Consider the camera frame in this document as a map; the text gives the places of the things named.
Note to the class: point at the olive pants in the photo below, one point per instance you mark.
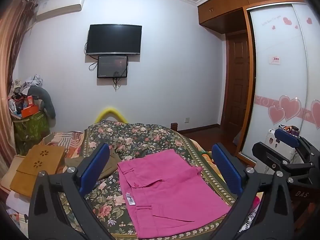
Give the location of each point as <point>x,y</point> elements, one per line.
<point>112,162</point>

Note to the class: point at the wooden overhead cabinet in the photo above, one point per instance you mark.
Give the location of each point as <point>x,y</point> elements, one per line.
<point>225,7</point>

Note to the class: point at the floral bed blanket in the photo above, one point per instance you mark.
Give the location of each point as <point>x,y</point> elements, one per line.
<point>150,137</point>

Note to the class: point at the white suitcase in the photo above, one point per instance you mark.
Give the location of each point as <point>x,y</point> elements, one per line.
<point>270,136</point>

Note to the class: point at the red white door sticker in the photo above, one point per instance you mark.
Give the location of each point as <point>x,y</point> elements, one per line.
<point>273,60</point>

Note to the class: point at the striped blanket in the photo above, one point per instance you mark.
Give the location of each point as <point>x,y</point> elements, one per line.
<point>62,140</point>

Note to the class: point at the pile of clothes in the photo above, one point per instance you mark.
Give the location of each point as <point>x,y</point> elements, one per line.
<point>30,82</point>

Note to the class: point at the white heart-print wardrobe door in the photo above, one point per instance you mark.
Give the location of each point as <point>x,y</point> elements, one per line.
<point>277,85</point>

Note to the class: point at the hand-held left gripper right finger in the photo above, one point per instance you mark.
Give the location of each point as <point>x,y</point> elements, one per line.
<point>226,170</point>

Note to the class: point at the yellow foam tube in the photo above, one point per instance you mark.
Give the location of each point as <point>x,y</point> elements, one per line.
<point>110,110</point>

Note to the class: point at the black white patterned cloth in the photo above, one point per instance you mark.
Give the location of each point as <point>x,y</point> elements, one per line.
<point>248,220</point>

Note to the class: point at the black wall television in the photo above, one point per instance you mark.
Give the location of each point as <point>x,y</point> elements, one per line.
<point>113,38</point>

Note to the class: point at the small black monitor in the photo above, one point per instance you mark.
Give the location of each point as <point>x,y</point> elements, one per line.
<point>112,66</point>

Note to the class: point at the green fabric bag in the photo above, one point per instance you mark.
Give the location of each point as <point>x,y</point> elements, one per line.
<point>30,127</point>

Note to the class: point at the brown wooden door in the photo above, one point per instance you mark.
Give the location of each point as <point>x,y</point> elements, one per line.
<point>236,85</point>

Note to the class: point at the wooden bed post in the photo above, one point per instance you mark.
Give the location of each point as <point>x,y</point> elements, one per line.
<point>174,127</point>

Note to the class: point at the bamboo lap table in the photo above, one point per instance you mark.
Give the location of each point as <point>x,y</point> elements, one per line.
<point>32,175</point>

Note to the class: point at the pink striped curtain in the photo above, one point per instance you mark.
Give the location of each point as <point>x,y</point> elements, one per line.
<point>15,42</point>

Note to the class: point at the pink pants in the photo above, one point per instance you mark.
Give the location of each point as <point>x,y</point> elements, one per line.
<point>170,192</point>

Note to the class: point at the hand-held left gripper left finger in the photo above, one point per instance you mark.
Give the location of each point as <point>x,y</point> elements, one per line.
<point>96,166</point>

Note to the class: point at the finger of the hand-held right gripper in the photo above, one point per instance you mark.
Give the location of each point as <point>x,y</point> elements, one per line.
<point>265,152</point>
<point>287,137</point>

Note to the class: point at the orange box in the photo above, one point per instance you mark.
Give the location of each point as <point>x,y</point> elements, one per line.
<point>30,111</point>

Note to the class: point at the colourful fleece blanket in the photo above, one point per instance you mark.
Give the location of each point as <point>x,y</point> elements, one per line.
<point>207,156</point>

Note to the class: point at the white air conditioner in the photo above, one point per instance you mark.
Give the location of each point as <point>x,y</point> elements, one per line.
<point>60,6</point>

